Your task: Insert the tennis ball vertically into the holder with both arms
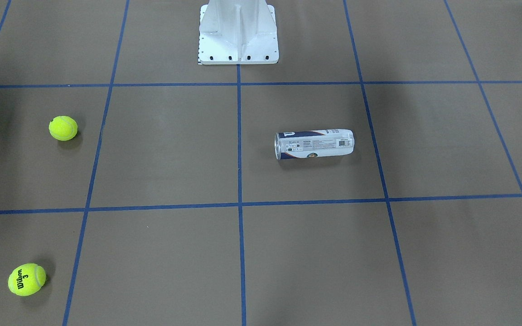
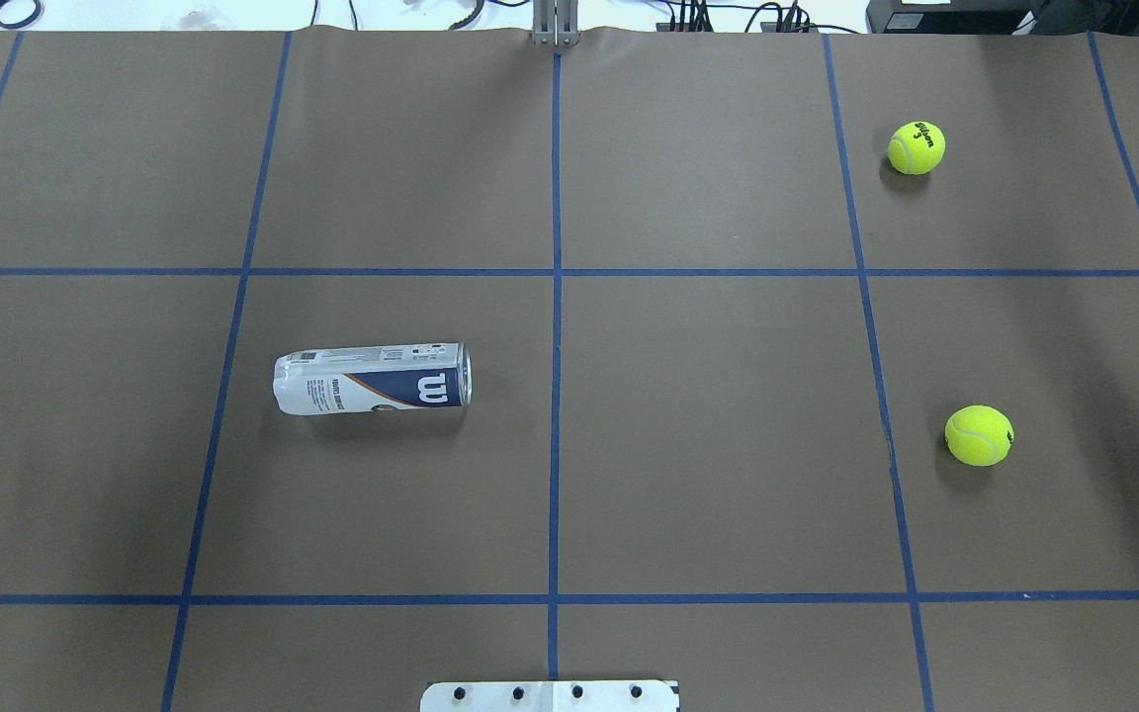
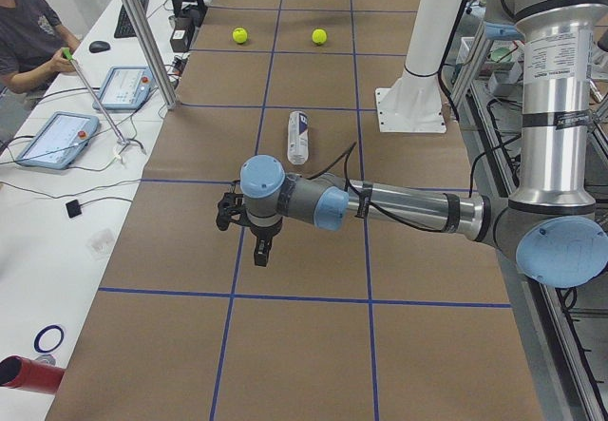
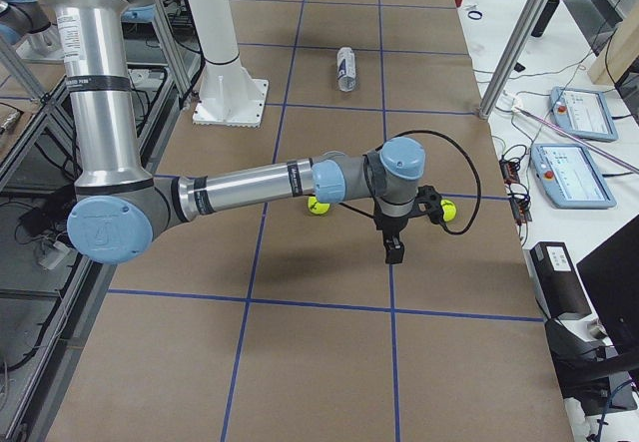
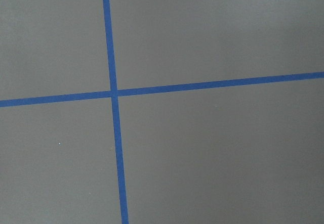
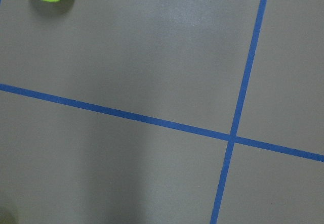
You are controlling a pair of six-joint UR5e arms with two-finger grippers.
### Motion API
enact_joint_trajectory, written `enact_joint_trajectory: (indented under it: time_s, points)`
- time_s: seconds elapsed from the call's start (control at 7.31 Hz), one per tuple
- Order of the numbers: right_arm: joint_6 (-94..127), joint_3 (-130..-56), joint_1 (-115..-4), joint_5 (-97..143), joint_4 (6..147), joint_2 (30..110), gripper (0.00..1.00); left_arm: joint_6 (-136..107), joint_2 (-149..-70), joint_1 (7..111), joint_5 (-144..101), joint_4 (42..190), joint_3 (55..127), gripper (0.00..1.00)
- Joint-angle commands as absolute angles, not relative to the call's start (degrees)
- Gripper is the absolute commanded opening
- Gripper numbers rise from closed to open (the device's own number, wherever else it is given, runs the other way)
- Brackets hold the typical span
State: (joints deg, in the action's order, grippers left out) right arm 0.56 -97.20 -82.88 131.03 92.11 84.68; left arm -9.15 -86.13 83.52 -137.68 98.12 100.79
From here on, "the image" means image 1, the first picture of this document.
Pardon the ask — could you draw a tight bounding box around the clear tennis ball can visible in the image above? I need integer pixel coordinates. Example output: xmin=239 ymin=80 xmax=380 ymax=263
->
xmin=274 ymin=129 xmax=356 ymax=160

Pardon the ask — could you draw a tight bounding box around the plain yellow tennis ball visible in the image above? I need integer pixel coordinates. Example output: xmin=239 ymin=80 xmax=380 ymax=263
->
xmin=49 ymin=116 xmax=78 ymax=142

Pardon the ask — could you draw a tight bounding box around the tennis ball with Wilson logo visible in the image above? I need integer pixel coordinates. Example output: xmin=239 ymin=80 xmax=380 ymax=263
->
xmin=7 ymin=264 xmax=46 ymax=296

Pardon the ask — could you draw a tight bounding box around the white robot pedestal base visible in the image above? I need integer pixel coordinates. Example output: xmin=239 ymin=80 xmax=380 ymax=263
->
xmin=198 ymin=0 xmax=280 ymax=65

